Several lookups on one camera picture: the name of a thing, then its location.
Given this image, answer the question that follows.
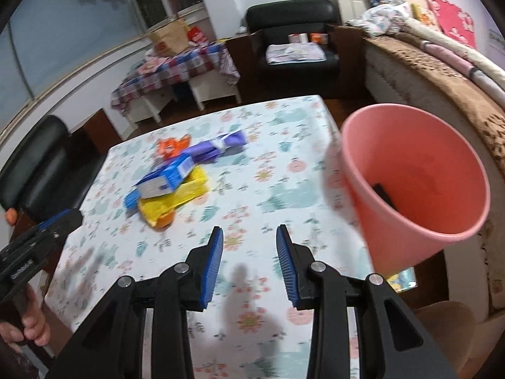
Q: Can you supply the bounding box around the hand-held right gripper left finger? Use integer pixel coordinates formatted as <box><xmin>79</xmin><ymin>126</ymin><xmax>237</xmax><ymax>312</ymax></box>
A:
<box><xmin>65</xmin><ymin>226</ymin><xmax>225</xmax><ymax>379</ymax></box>

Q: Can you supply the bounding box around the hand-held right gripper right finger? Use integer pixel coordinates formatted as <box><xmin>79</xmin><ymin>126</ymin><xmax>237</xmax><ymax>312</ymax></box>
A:
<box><xmin>275</xmin><ymin>224</ymin><xmax>458</xmax><ymax>379</ymax></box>

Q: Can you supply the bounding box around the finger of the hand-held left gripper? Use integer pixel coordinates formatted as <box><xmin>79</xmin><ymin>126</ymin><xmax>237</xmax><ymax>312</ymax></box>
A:
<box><xmin>35</xmin><ymin>209</ymin><xmax>74</xmax><ymax>233</ymax></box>
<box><xmin>39</xmin><ymin>208</ymin><xmax>84</xmax><ymax>245</ymax></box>

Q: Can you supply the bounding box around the yellow plastic bag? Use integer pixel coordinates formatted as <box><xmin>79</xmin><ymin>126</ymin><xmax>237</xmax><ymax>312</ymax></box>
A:
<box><xmin>137</xmin><ymin>166</ymin><xmax>210</xmax><ymax>230</ymax></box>

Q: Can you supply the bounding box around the pink plastic bucket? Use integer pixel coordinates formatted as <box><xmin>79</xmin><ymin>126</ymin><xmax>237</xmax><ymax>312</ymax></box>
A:
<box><xmin>341</xmin><ymin>103</ymin><xmax>491</xmax><ymax>278</ymax></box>

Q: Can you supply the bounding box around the blue white tissue pack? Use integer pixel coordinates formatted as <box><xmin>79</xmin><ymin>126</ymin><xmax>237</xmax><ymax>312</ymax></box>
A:
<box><xmin>136</xmin><ymin>153</ymin><xmax>197</xmax><ymax>199</ymax></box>

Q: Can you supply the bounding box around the black foam net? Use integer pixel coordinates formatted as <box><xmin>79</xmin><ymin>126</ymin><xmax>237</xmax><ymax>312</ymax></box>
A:
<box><xmin>371</xmin><ymin>182</ymin><xmax>401</xmax><ymax>210</ymax></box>

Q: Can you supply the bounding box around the orange white plastic bag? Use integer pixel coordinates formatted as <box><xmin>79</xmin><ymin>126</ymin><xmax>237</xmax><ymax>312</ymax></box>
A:
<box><xmin>156</xmin><ymin>135</ymin><xmax>192</xmax><ymax>159</ymax></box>

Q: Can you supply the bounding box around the purple plastic bag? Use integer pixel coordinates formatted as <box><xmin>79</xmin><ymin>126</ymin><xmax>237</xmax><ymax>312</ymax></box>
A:
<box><xmin>183</xmin><ymin>128</ymin><xmax>248</xmax><ymax>164</ymax></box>

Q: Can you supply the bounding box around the person's left hand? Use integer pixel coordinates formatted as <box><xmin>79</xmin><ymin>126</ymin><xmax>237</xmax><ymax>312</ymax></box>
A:
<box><xmin>0</xmin><ymin>284</ymin><xmax>51</xmax><ymax>350</ymax></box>

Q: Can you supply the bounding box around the black leather armchair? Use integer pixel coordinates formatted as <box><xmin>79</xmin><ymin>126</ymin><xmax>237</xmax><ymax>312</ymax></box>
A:
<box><xmin>0</xmin><ymin>114</ymin><xmax>119</xmax><ymax>226</ymax></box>
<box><xmin>225</xmin><ymin>0</ymin><xmax>365</xmax><ymax>99</ymax></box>

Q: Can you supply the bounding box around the yellow book under bucket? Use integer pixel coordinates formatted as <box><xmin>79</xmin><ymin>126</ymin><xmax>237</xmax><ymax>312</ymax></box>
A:
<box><xmin>389</xmin><ymin>268</ymin><xmax>418</xmax><ymax>292</ymax></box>

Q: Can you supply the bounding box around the floral tablecloth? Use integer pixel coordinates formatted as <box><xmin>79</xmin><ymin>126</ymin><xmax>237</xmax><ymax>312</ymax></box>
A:
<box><xmin>43</xmin><ymin>95</ymin><xmax>371</xmax><ymax>379</ymax></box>

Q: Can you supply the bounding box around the white cabinet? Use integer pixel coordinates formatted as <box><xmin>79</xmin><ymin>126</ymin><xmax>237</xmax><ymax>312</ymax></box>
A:
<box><xmin>126</xmin><ymin>87</ymin><xmax>178</xmax><ymax>124</ymax></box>
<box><xmin>188</xmin><ymin>75</ymin><xmax>242</xmax><ymax>111</ymax></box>

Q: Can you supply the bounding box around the person's brown trouser leg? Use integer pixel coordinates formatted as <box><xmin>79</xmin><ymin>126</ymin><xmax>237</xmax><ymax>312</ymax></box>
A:
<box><xmin>414</xmin><ymin>300</ymin><xmax>478</xmax><ymax>379</ymax></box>

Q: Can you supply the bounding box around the pink cloth pile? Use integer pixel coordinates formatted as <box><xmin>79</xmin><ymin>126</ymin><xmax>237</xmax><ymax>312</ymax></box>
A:
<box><xmin>136</xmin><ymin>56</ymin><xmax>170</xmax><ymax>74</ymax></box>

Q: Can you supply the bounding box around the checkered tablecloth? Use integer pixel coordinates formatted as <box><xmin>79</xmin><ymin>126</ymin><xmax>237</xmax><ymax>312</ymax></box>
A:
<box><xmin>110</xmin><ymin>41</ymin><xmax>241</xmax><ymax>117</ymax></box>

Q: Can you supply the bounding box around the large blue window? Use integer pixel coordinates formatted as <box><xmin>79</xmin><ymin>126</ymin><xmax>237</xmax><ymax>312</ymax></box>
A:
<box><xmin>0</xmin><ymin>0</ymin><xmax>146</xmax><ymax>127</ymax></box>

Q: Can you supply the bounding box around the brown paper bag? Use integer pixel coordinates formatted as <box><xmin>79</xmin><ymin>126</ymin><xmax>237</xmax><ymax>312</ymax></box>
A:
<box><xmin>148</xmin><ymin>19</ymin><xmax>190</xmax><ymax>54</ymax></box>

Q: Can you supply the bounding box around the red gift bag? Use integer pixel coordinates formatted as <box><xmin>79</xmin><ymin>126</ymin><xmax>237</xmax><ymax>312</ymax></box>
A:
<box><xmin>187</xmin><ymin>27</ymin><xmax>210</xmax><ymax>44</ymax></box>

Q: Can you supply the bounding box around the barred window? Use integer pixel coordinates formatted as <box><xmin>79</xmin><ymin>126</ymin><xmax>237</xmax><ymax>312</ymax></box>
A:
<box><xmin>128</xmin><ymin>0</ymin><xmax>206</xmax><ymax>32</ymax></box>

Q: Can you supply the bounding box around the bed with blankets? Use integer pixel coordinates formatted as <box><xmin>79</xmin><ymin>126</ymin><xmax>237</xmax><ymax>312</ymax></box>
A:
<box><xmin>363</xmin><ymin>32</ymin><xmax>505</xmax><ymax>320</ymax></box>

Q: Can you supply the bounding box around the white crumpled quilt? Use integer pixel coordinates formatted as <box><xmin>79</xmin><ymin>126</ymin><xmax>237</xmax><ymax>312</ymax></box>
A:
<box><xmin>347</xmin><ymin>2</ymin><xmax>413</xmax><ymax>36</ymax></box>

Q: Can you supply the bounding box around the rolled pink cream quilt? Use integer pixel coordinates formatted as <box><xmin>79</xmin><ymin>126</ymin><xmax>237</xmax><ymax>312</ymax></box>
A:
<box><xmin>398</xmin><ymin>20</ymin><xmax>505</xmax><ymax>107</ymax></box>

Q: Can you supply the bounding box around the yellow floral pillow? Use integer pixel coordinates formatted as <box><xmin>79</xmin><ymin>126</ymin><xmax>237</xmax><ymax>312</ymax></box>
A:
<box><xmin>410</xmin><ymin>3</ymin><xmax>435</xmax><ymax>26</ymax></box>

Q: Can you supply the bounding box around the pink floral pillow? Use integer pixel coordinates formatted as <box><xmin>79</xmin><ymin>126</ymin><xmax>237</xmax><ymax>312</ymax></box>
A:
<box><xmin>423</xmin><ymin>0</ymin><xmax>476</xmax><ymax>50</ymax></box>

